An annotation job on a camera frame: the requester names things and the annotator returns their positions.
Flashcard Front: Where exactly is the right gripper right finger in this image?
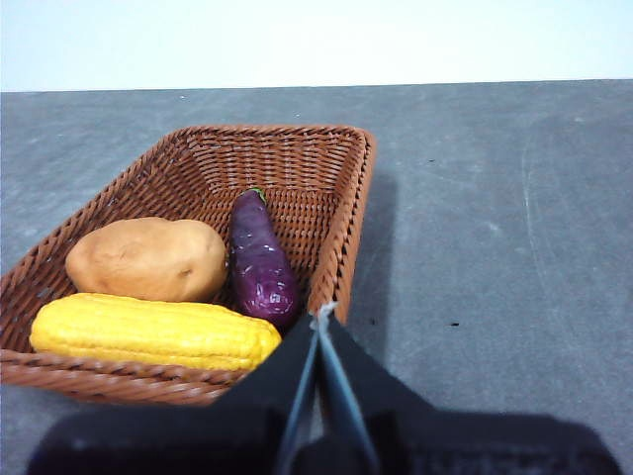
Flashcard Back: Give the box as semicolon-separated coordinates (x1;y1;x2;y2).
318;316;623;475

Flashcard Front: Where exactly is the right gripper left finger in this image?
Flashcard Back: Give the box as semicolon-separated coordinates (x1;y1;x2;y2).
27;314;320;475

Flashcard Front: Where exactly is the brown potato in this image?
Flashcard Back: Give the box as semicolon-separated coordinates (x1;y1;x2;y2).
65;217;229;303

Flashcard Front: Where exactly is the purple eggplant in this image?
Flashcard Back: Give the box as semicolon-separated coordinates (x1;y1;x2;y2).
227;188;302;333

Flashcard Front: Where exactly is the brown wicker basket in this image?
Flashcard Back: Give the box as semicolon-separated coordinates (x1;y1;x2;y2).
0;124;378;407

